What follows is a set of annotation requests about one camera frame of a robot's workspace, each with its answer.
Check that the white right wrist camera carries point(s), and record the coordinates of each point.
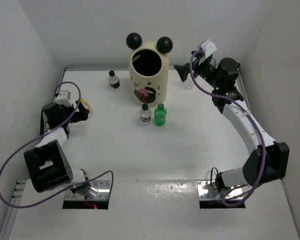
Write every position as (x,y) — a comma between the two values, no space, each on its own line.
(208,48)

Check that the yellow cap orange bottle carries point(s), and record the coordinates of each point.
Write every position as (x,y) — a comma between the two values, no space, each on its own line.
(87,106)

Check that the cream bin with black ears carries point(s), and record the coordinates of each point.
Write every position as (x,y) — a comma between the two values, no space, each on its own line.
(149,65)

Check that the tall clear blue cap bottle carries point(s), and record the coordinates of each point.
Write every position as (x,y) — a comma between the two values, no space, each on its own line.
(188,83)

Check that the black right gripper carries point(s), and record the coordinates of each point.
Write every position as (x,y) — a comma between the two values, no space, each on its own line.
(183,70)

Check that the blue label clear bottle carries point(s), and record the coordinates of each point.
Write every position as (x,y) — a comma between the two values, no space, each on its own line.
(145,115)

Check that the black cap bottle near bin back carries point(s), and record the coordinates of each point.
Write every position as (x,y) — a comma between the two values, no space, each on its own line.
(113,80)

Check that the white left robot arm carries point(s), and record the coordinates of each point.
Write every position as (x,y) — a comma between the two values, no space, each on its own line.
(47,164)

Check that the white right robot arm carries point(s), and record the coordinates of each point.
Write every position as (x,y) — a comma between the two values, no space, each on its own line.
(268,159)

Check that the green plastic bottle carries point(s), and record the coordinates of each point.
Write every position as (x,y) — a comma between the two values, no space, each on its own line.
(160,114)

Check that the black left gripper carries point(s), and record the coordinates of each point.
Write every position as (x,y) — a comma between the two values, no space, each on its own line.
(81,116)

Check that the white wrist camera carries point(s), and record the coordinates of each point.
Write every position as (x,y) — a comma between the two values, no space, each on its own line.
(208,48)
(63,98)

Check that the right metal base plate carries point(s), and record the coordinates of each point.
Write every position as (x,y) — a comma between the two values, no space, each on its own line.
(207,193)

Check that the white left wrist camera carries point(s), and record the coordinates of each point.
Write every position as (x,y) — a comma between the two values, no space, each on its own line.
(63,98)

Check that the metal base plate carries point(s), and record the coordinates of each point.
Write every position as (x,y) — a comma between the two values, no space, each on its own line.
(207,193)
(97,190)

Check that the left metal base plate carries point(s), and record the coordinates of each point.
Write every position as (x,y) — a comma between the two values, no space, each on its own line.
(97,190)

